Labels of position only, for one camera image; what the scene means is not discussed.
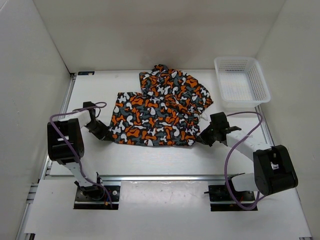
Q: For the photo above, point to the blue label sticker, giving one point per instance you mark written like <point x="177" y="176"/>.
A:
<point x="86" y="73"/>

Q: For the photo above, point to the orange camouflage shorts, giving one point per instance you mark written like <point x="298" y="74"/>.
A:
<point x="166" y="111"/>

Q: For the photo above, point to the white plastic basket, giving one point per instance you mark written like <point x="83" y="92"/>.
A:
<point x="241" y="83"/>

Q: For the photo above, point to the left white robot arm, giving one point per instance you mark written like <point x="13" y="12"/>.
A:
<point x="66" y="146"/>

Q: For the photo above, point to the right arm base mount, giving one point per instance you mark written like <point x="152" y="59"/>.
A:
<point x="220" y="199"/>

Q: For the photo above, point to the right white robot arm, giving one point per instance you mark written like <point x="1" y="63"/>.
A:
<point x="273" y="170"/>

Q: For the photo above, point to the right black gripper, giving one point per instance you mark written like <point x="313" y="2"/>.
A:
<point x="203" y="137"/>

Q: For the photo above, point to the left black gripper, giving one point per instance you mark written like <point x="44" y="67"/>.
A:
<point x="103" y="136"/>

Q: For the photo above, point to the aluminium right rail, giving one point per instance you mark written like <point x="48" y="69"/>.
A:
<point x="269" y="137"/>

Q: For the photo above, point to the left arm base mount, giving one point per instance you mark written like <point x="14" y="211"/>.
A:
<point x="96" y="198"/>

